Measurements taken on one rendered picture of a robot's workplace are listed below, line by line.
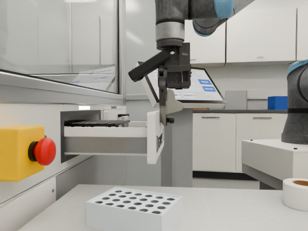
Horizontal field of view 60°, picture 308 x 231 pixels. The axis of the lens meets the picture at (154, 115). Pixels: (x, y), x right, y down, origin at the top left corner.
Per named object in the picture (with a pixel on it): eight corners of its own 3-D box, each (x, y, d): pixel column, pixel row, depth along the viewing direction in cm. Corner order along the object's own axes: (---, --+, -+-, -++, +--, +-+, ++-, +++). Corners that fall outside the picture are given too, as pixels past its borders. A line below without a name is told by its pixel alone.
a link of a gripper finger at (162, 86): (165, 105, 64) (165, 69, 65) (158, 105, 64) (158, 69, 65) (166, 107, 69) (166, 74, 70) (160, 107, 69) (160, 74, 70)
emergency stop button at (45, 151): (58, 162, 40) (58, 136, 40) (45, 168, 36) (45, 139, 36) (40, 162, 41) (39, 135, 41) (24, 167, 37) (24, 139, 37)
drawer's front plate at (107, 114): (126, 134, 118) (126, 109, 117) (108, 143, 89) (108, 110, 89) (122, 134, 118) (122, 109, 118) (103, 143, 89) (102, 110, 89)
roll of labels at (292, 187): (336, 210, 46) (337, 187, 46) (303, 214, 45) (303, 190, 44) (304, 196, 53) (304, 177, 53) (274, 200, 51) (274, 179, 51)
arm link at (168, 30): (154, 22, 65) (156, 31, 73) (154, 41, 65) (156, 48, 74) (184, 21, 65) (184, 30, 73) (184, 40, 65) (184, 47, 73)
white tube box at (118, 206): (182, 219, 43) (182, 195, 42) (162, 244, 35) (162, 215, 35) (115, 207, 48) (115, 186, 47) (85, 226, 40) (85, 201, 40)
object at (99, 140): (157, 140, 83) (157, 121, 83) (147, 156, 57) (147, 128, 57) (35, 139, 87) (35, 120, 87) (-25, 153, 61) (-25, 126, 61)
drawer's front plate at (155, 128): (163, 145, 85) (164, 110, 84) (155, 165, 56) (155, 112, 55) (158, 145, 85) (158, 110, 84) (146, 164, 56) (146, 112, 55)
